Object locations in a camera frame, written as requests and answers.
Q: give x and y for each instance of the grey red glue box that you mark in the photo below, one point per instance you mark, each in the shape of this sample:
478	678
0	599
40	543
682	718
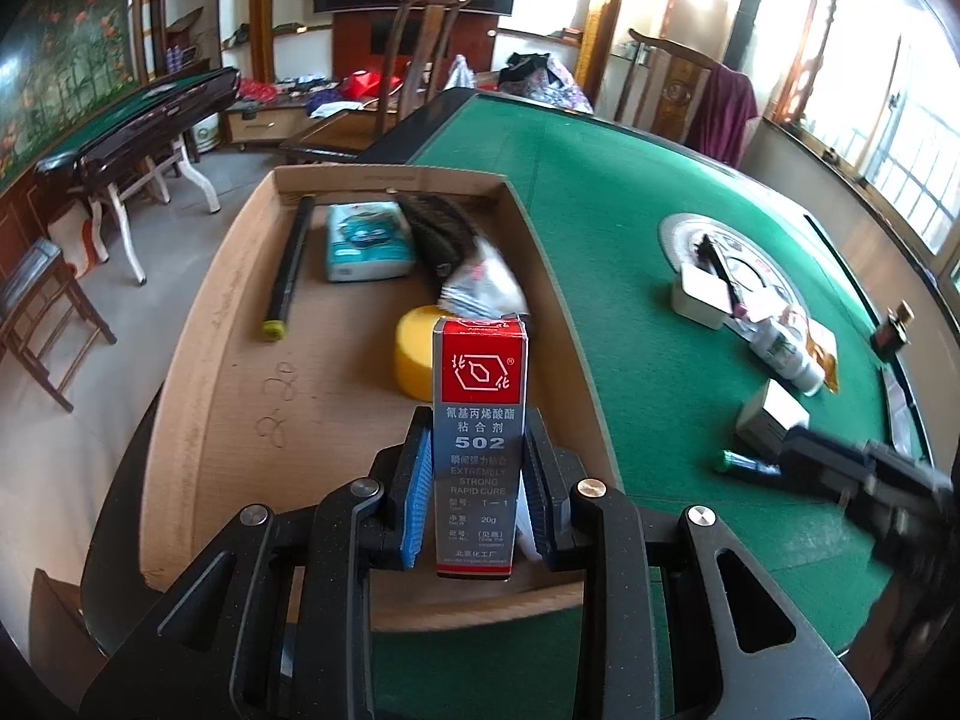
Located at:
480	420

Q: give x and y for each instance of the black marker yellow cap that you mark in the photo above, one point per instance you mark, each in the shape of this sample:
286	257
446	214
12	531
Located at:
289	270

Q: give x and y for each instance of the black and silver packet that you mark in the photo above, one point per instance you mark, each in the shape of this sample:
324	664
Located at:
450	247

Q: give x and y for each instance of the green top mahjong table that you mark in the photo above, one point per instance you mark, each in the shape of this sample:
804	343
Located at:
120	120

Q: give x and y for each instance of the black marker green cap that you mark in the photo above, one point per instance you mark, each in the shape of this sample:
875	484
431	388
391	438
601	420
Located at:
739	461

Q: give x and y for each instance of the red cloth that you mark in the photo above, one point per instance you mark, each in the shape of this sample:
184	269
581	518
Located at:
367	82

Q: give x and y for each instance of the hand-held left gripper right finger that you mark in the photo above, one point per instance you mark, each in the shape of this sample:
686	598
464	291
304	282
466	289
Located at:
536	480

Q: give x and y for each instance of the white plastic bucket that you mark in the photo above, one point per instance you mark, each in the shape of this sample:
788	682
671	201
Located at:
204	136

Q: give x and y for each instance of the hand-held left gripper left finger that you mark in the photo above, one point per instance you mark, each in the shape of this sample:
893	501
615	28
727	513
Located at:
418	495

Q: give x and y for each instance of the dark wooden chair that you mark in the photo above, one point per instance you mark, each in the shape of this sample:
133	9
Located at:
37	277

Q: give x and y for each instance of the black marker pink cap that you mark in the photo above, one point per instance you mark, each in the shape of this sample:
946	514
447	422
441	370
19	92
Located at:
718	266

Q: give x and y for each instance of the white plastic bag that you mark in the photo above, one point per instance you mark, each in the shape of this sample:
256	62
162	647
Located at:
459	75

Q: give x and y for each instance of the colourful patterned bag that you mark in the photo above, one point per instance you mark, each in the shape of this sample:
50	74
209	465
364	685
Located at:
547	90

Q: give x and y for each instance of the wooden wall shelves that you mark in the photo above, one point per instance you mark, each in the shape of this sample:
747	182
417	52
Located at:
261	15

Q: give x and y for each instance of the plain wooden chair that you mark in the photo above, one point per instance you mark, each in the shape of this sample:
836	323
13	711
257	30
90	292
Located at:
427	45

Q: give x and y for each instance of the yellow round jar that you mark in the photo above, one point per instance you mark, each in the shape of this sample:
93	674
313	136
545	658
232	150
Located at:
412	352

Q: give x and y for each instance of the carved wooden chair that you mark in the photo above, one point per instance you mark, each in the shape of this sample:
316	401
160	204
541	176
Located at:
675	90

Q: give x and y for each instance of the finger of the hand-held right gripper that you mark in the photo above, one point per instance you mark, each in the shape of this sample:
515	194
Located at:
817	461

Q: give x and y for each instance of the brown cardboard box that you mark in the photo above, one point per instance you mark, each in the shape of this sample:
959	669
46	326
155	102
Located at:
225	405

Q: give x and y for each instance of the floral wall painting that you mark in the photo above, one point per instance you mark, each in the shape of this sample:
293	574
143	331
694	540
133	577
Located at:
67	52

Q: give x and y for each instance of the white power adapter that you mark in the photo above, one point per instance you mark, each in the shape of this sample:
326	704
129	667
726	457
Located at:
697	296

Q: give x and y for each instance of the black ink bottle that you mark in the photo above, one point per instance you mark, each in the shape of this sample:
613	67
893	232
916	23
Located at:
892	334

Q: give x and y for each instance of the white pill bottle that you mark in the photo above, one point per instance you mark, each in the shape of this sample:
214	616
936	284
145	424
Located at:
806	379
772	341

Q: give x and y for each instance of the round table control panel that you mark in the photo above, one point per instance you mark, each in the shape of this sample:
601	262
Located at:
675	240

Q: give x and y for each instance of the teal tissue pack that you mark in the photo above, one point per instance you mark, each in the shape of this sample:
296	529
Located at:
367	240

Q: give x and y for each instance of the purple cloth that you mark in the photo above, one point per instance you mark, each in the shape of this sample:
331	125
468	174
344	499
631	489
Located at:
724	112

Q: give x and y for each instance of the white pink carton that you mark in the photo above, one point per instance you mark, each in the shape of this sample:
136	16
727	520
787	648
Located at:
772	416

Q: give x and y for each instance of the low wooden drawer cabinet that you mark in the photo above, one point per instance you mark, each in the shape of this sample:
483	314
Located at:
255	124

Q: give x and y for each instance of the wooden frame window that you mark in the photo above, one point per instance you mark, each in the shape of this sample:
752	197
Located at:
892	157

